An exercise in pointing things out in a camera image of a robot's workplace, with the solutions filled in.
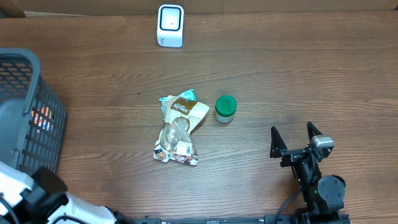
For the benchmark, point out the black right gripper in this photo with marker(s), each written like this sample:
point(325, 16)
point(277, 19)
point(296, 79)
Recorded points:
point(291, 156)

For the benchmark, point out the green lid jar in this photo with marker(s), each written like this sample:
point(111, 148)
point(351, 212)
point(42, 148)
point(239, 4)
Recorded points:
point(225, 108)

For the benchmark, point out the teal snack packet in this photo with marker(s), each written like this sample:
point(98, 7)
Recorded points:
point(187, 94)

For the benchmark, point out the beige Pantree snack bag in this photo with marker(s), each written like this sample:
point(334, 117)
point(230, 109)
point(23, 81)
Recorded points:
point(181, 116)

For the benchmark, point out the orange tissue pack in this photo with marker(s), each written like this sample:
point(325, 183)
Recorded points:
point(42, 118)

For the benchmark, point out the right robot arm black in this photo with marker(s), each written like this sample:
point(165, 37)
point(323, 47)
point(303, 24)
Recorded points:
point(323, 195)

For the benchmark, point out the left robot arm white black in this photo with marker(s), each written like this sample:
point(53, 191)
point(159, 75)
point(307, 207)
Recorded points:
point(44, 198)

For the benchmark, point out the white barcode scanner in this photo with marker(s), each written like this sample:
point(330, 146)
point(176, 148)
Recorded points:
point(170, 26)

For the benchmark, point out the grey plastic mesh basket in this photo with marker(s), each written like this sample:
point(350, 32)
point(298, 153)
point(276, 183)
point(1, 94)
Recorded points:
point(23, 89)

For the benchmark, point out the cardboard backdrop panel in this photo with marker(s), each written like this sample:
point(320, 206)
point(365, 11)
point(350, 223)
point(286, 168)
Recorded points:
point(18, 8)

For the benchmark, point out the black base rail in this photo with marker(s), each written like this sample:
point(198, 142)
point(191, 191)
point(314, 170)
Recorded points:
point(217, 221)

